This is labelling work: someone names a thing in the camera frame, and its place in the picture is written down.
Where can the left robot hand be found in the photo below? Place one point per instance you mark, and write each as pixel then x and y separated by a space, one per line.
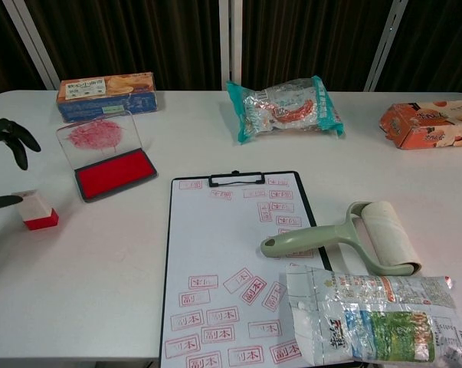
pixel 8 132

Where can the small red stamp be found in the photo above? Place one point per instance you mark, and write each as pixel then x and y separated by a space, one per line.
pixel 37 214

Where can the black clipboard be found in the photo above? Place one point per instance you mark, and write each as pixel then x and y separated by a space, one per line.
pixel 236 179

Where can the dark pleated curtain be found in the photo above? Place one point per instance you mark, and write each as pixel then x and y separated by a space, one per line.
pixel 437 42
pixel 311 38
pixel 131 38
pixel 4 50

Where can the orange biscuit box blue side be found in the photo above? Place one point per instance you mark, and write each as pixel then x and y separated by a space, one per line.
pixel 104 97

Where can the red ink pad clear lid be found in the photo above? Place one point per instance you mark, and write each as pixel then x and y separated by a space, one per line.
pixel 115 174

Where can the white paper with red stamps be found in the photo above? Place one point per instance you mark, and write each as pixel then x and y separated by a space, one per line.
pixel 215 237

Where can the teal sausage bread bag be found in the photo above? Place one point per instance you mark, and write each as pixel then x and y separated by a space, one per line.
pixel 284 109

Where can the clear plastic snack bag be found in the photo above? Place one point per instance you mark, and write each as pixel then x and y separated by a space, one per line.
pixel 368 314

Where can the orange egg roll box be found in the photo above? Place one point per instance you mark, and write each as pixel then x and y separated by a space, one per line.
pixel 426 126

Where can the white slanted frame post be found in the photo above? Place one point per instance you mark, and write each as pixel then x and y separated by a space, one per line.
pixel 33 46
pixel 384 42

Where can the white upright frame post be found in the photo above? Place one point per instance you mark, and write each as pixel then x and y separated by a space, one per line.
pixel 230 42

